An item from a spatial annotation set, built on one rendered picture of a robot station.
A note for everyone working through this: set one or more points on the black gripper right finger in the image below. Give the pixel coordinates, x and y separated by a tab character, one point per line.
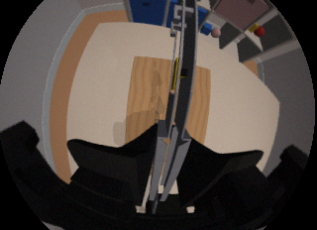
202	169

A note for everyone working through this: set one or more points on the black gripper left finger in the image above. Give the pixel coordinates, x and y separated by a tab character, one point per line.
131	163

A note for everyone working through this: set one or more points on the wooden board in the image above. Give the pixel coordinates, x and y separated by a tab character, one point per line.
149	87

